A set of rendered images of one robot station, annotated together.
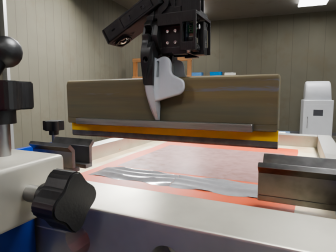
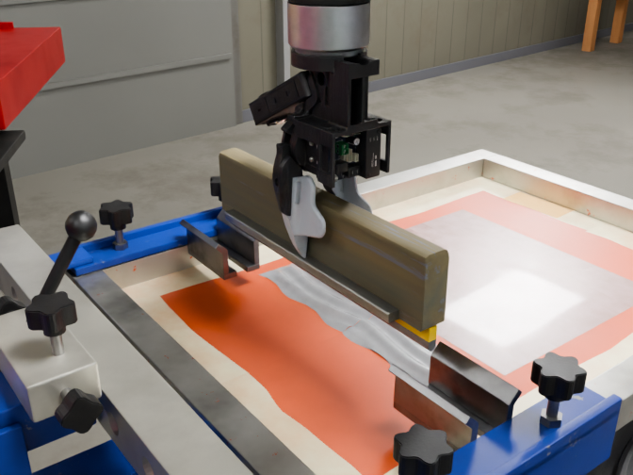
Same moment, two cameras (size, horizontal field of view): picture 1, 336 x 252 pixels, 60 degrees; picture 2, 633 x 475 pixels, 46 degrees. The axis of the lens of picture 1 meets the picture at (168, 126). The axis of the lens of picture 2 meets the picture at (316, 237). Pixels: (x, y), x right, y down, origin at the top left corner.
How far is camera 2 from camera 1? 0.48 m
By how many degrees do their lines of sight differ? 33
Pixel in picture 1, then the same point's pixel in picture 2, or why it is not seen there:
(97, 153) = not seen: hidden behind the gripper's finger
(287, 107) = not seen: outside the picture
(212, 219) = (178, 452)
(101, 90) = (251, 183)
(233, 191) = (415, 371)
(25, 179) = (61, 384)
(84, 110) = (236, 202)
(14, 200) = (54, 399)
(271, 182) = (406, 393)
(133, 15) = (279, 100)
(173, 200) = (180, 418)
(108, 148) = not seen: hidden behind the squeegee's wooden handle
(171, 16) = (308, 130)
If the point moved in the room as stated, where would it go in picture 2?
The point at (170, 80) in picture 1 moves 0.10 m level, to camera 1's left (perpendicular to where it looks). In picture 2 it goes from (311, 215) to (226, 196)
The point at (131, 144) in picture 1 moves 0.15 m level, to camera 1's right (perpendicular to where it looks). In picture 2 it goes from (381, 201) to (471, 219)
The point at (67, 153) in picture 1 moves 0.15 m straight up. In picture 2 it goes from (219, 253) to (211, 137)
